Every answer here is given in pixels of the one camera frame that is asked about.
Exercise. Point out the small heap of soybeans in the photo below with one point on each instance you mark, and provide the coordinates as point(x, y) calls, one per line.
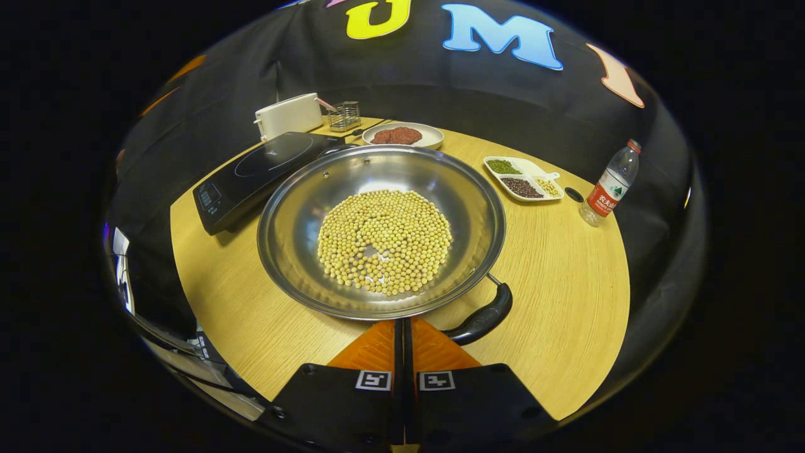
point(548, 187)

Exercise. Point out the heap of dark red beans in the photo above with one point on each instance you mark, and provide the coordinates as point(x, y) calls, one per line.
point(522, 188)

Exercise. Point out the clear plastic water bottle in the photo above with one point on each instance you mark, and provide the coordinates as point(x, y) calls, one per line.
point(607, 195)

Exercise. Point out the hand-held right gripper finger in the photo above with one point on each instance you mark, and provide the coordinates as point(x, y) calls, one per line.
point(398, 352)
point(408, 352)

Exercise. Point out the white toaster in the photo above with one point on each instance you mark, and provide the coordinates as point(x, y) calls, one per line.
point(289, 116)

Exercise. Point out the white divided dish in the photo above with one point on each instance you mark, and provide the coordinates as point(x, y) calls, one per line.
point(528, 168)

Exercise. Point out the black induction cooktop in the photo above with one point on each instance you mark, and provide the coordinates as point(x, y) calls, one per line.
point(264, 163)

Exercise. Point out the heap of green mung beans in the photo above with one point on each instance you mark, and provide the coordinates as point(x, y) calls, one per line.
point(503, 167)

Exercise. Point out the black backdrop cloth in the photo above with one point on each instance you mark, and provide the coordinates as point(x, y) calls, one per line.
point(440, 94)

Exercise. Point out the white round plate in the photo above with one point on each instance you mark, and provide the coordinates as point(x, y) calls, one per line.
point(431, 135)

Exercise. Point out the stainless steel pot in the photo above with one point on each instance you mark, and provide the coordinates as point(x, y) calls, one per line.
point(302, 214)

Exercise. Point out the pile of soybeans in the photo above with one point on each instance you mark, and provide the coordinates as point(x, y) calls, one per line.
point(390, 245)

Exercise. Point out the pink striped straw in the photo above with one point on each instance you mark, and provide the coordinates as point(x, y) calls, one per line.
point(325, 104)

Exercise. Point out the red meat piece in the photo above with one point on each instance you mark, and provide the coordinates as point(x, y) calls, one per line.
point(409, 135)
point(382, 137)

